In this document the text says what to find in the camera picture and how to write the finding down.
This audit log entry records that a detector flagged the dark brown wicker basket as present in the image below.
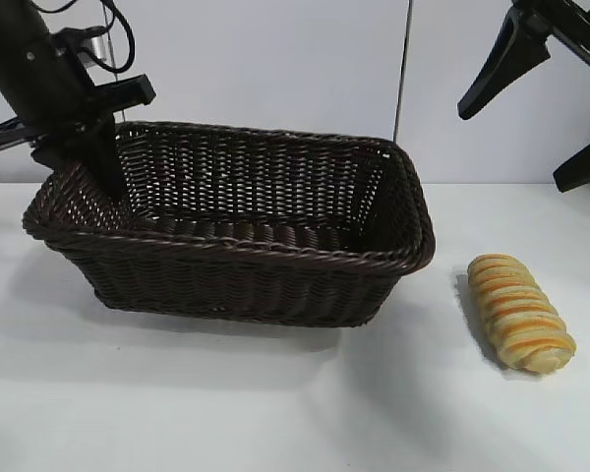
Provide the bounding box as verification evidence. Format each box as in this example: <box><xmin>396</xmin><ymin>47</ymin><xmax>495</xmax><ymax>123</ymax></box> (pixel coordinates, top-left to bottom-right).
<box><xmin>22</xmin><ymin>120</ymin><xmax>437</xmax><ymax>326</ymax></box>

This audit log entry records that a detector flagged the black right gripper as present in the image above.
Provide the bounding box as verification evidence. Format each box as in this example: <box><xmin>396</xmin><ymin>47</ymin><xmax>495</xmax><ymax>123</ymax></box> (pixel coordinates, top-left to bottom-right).
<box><xmin>457</xmin><ymin>0</ymin><xmax>590</xmax><ymax>193</ymax></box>

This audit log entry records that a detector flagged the long striped bread loaf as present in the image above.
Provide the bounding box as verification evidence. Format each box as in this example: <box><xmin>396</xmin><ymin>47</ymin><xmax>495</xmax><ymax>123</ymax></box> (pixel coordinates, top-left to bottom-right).
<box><xmin>466</xmin><ymin>253</ymin><xmax>578</xmax><ymax>375</ymax></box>

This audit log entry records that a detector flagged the black camera cable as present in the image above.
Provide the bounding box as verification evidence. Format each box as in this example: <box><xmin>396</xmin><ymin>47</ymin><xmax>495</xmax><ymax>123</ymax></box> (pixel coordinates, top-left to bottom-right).
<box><xmin>97</xmin><ymin>0</ymin><xmax>137</xmax><ymax>75</ymax></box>

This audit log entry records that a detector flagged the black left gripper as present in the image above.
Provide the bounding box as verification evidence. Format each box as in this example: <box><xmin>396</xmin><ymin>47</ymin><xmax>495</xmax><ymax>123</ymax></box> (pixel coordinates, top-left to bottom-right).
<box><xmin>0</xmin><ymin>29</ymin><xmax>157</xmax><ymax>201</ymax></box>

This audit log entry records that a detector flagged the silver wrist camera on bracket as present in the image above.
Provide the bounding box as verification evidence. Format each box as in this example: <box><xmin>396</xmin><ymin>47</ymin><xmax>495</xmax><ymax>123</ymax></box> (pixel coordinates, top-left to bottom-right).
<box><xmin>51</xmin><ymin>27</ymin><xmax>113</xmax><ymax>75</ymax></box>

